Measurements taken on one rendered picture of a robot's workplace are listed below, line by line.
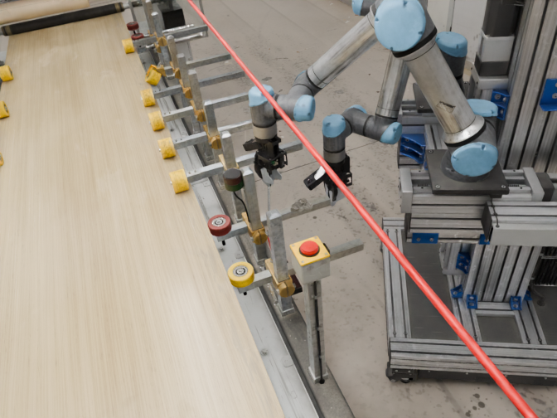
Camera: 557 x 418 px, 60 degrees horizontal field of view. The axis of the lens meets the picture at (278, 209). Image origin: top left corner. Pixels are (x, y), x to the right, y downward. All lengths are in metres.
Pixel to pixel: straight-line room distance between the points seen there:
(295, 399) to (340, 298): 1.09
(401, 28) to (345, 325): 1.59
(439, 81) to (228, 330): 0.85
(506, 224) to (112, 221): 1.31
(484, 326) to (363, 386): 0.58
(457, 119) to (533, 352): 1.18
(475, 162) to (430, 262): 1.15
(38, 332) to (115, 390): 0.34
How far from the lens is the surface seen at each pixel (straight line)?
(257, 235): 1.66
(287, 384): 1.59
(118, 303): 1.54
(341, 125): 1.60
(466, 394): 2.34
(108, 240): 1.75
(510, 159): 1.84
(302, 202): 1.76
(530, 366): 2.24
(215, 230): 1.65
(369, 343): 2.41
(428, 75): 1.30
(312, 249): 1.08
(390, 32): 1.24
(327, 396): 1.47
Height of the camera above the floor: 2.00
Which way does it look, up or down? 40 degrees down
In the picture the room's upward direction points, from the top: 7 degrees counter-clockwise
